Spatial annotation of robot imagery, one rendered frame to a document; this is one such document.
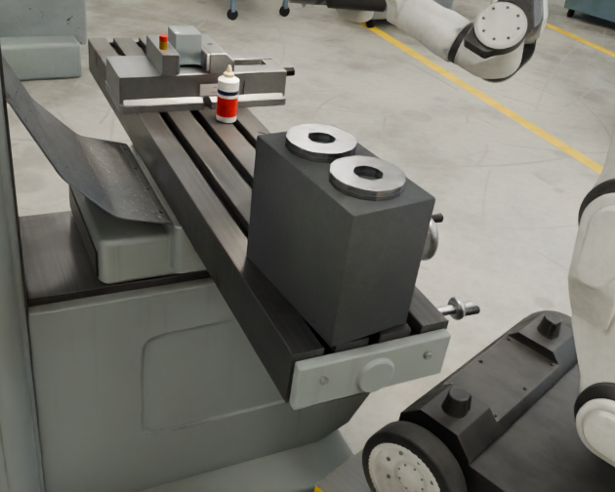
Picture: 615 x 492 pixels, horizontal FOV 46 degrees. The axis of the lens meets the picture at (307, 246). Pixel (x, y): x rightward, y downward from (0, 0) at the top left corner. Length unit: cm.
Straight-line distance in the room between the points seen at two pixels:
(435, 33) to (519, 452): 73
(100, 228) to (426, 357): 62
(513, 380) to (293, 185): 75
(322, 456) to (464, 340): 92
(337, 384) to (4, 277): 55
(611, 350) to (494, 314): 144
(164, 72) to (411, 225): 75
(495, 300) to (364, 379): 188
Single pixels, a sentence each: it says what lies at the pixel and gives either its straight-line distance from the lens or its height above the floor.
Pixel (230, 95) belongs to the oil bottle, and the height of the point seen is 100.
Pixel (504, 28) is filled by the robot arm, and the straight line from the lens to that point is 118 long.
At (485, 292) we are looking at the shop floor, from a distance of 282.
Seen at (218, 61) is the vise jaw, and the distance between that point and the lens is 149.
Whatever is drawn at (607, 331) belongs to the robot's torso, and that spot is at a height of 83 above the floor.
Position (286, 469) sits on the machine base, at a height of 20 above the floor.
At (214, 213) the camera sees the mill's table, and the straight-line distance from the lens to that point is 114.
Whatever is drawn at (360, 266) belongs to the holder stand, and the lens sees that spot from 84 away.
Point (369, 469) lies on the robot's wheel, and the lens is 140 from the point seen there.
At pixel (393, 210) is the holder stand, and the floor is 112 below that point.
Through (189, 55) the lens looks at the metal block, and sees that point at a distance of 150.
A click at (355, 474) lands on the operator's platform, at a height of 40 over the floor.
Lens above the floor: 151
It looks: 32 degrees down
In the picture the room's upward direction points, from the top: 8 degrees clockwise
